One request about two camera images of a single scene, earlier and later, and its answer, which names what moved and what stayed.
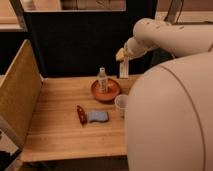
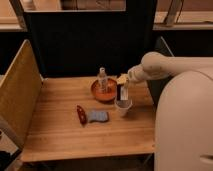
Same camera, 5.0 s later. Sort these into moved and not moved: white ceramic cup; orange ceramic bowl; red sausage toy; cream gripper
Moved: cream gripper
Not moved: orange ceramic bowl; red sausage toy; white ceramic cup
